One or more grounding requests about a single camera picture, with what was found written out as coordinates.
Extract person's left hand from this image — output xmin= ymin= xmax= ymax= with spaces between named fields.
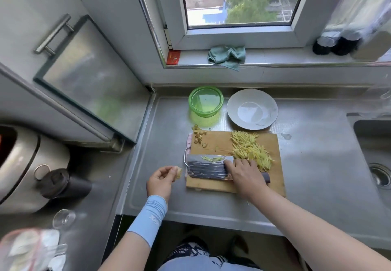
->
xmin=146 ymin=166 xmax=180 ymax=203

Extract person's right hand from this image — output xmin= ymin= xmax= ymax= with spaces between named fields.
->
xmin=224 ymin=158 xmax=269 ymax=202

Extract steel cleaver knife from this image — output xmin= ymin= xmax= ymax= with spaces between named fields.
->
xmin=185 ymin=154 xmax=272 ymax=184

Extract person's right forearm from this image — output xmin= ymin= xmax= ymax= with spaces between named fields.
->
xmin=247 ymin=187 xmax=391 ymax=271

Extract person's left forearm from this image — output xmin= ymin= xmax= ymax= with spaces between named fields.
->
xmin=98 ymin=195 xmax=168 ymax=271

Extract pile of ginger strips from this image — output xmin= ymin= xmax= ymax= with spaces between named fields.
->
xmin=230 ymin=130 xmax=275 ymax=172

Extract pile of ginger peel scraps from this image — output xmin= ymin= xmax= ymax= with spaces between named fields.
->
xmin=191 ymin=125 xmax=209 ymax=149

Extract wooden cutting board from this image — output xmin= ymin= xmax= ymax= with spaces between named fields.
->
xmin=183 ymin=130 xmax=287 ymax=197

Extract white round plate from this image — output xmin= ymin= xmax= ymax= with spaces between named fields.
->
xmin=227 ymin=89 xmax=279 ymax=131

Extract green plastic container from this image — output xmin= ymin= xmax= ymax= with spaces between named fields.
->
xmin=188 ymin=86 xmax=224 ymax=127

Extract patterned shorts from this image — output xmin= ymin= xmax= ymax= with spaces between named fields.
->
xmin=157 ymin=242 xmax=263 ymax=271

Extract black lidded tumbler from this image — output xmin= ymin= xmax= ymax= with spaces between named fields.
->
xmin=39 ymin=168 xmax=93 ymax=200

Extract green dish cloth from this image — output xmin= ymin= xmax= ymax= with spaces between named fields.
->
xmin=207 ymin=45 xmax=246 ymax=71

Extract clear glass cup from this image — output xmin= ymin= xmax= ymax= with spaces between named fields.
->
xmin=52 ymin=209 xmax=76 ymax=230

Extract red paper packet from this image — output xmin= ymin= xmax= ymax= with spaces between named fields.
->
xmin=166 ymin=50 xmax=181 ymax=65

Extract grey cabinet door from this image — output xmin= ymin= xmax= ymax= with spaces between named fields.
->
xmin=33 ymin=15 xmax=152 ymax=144

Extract steel sink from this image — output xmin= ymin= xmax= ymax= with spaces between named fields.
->
xmin=347 ymin=112 xmax=391 ymax=210

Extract silver kitchen appliance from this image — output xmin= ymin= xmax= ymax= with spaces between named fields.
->
xmin=0 ymin=124 xmax=71 ymax=215

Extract clear plastic bag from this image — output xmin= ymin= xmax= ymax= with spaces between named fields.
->
xmin=0 ymin=228 xmax=68 ymax=271

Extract white window frame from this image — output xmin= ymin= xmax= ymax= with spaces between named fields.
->
xmin=131 ymin=0 xmax=352 ymax=69

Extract metal cabinet handle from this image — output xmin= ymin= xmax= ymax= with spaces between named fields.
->
xmin=34 ymin=14 xmax=75 ymax=56

